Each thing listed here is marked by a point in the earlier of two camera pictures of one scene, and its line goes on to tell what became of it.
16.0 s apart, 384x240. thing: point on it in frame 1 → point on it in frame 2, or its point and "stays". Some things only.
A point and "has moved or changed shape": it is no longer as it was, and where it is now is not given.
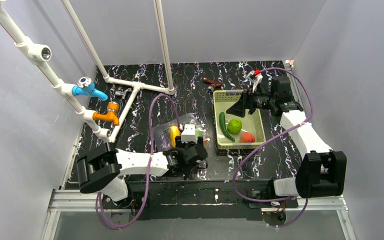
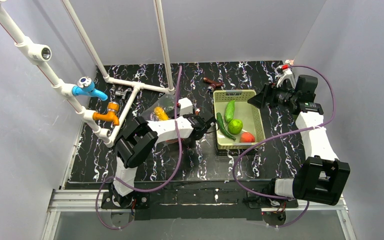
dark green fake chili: x=223 y=127 stays
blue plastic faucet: x=86 y=87 stays
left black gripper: x=185 y=145 → x=204 y=122
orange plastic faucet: x=111 y=115 stays
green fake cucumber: x=199 y=132 has moved or changed shape
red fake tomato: x=247 y=137 stays
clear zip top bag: x=163 y=136 has moved or changed shape
